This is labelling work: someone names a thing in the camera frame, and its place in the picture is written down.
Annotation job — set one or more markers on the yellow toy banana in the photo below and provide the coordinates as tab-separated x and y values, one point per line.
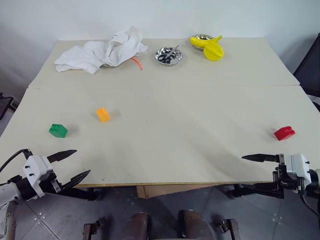
197	42

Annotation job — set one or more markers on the brown bracket with caster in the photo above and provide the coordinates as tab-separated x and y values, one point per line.
93	228
228	228

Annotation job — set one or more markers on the yellow toy starfruit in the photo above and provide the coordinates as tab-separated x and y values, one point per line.
213	51

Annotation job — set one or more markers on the red toy building block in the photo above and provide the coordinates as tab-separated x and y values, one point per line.
284	133

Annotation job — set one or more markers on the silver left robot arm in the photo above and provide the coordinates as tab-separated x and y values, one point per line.
11	192

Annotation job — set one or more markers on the black table foot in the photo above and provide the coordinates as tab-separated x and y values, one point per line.
228	191
87	193

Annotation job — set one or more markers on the brown cardboard box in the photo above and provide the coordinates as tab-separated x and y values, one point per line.
175	190

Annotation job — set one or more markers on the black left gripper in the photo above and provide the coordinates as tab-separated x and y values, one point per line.
51	183

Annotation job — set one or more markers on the dark rounded brown shape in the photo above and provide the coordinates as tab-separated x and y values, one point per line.
138	226
193	226

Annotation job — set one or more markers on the green toy building block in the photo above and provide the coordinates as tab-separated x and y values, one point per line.
58	130

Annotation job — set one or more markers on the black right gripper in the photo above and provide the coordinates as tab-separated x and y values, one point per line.
287	183

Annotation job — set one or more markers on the shallow steel dish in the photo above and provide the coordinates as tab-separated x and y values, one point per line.
177	56

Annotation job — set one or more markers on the black folding stand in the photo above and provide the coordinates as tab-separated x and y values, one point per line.
5	105

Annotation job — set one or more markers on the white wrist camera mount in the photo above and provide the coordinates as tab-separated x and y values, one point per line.
298	163
35	166

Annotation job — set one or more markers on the orange plastic tube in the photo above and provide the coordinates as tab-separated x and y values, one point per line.
138	63

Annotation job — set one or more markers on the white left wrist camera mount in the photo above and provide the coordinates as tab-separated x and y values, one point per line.
35	166

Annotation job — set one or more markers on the yellow toy building block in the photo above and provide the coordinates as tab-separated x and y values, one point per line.
103	115

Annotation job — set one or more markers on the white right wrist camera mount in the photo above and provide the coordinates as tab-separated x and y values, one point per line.
298	163

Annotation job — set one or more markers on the black chair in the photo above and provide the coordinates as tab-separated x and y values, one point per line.
308	72

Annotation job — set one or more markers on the steel bowl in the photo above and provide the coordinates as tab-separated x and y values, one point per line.
203	37

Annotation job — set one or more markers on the crumpled white cloth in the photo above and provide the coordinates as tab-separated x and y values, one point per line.
100	52

